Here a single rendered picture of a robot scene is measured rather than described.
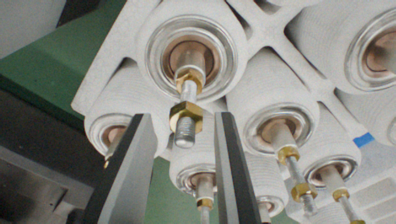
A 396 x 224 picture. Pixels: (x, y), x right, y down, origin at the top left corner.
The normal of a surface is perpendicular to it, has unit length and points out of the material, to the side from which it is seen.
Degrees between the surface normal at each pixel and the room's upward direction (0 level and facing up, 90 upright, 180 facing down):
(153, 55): 4
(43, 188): 0
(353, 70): 4
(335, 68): 42
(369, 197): 90
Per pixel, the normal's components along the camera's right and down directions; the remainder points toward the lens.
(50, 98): -0.01, 0.61
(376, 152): -0.73, -0.54
